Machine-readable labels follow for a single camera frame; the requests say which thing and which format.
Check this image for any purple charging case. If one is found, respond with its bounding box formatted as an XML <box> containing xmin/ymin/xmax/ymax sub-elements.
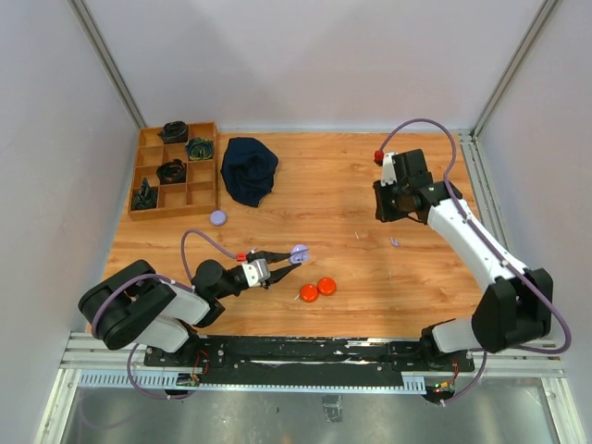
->
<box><xmin>289</xmin><ymin>244</ymin><xmax>310</xmax><ymax>265</ymax></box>
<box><xmin>209</xmin><ymin>210</ymin><xmax>228</xmax><ymax>227</ymax></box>

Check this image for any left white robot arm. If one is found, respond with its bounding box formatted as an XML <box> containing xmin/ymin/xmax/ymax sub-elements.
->
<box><xmin>78</xmin><ymin>251</ymin><xmax>301</xmax><ymax>366</ymax></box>

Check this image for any green patterned rolled belt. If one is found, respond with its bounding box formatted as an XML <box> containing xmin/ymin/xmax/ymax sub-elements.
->
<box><xmin>185</xmin><ymin>137</ymin><xmax>215</xmax><ymax>161</ymax></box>

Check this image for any black rolled belt middle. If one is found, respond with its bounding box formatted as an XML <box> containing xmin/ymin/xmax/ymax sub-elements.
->
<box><xmin>156</xmin><ymin>158</ymin><xmax>187</xmax><ymax>185</ymax></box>

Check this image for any black rolled belt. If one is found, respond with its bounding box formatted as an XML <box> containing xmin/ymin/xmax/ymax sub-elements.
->
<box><xmin>158</xmin><ymin>120</ymin><xmax>189</xmax><ymax>144</ymax></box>
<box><xmin>156</xmin><ymin>158</ymin><xmax>187</xmax><ymax>185</ymax></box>

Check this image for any dark blue cloth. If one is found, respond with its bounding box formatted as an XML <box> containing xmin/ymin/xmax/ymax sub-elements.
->
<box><xmin>220</xmin><ymin>137</ymin><xmax>278</xmax><ymax>208</ymax></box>

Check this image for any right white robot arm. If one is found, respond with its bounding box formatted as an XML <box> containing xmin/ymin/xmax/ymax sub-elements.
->
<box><xmin>373</xmin><ymin>149</ymin><xmax>553</xmax><ymax>370</ymax></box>

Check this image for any orange earbud charging case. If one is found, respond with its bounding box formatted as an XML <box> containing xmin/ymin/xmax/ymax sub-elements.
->
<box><xmin>299</xmin><ymin>284</ymin><xmax>319</xmax><ymax>302</ymax></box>

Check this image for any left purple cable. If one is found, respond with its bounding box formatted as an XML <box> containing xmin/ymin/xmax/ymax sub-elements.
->
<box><xmin>90</xmin><ymin>229</ymin><xmax>246</xmax><ymax>341</ymax></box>

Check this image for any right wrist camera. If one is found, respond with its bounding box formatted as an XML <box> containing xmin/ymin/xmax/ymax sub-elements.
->
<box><xmin>374</xmin><ymin>150</ymin><xmax>397</xmax><ymax>187</ymax></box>

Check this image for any dark folded belt bottom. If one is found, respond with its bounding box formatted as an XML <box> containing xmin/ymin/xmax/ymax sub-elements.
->
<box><xmin>130</xmin><ymin>178</ymin><xmax>158</xmax><ymax>211</ymax></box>

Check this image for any wooden compartment tray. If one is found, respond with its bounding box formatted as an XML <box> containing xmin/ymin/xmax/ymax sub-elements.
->
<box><xmin>128</xmin><ymin>122</ymin><xmax>219</xmax><ymax>221</ymax></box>

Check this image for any black rolled belt top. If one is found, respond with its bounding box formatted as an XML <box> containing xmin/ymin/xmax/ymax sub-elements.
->
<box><xmin>158</xmin><ymin>120</ymin><xmax>189</xmax><ymax>144</ymax></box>

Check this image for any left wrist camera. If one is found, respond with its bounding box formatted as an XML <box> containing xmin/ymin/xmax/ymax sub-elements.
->
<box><xmin>241</xmin><ymin>259</ymin><xmax>271</xmax><ymax>288</ymax></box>

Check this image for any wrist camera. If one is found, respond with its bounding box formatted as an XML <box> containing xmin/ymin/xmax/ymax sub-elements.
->
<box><xmin>374</xmin><ymin>150</ymin><xmax>397</xmax><ymax>187</ymax></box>
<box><xmin>241</xmin><ymin>259</ymin><xmax>271</xmax><ymax>288</ymax></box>

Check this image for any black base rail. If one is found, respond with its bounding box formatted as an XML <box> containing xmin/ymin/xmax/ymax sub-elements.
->
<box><xmin>143</xmin><ymin>336</ymin><xmax>475</xmax><ymax>390</ymax></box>

